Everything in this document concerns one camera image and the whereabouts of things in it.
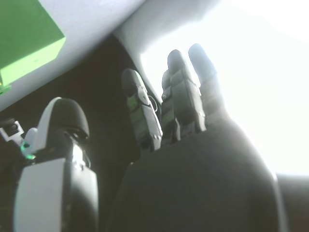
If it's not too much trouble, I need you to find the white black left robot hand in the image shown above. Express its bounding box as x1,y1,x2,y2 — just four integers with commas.
0,43,290,232

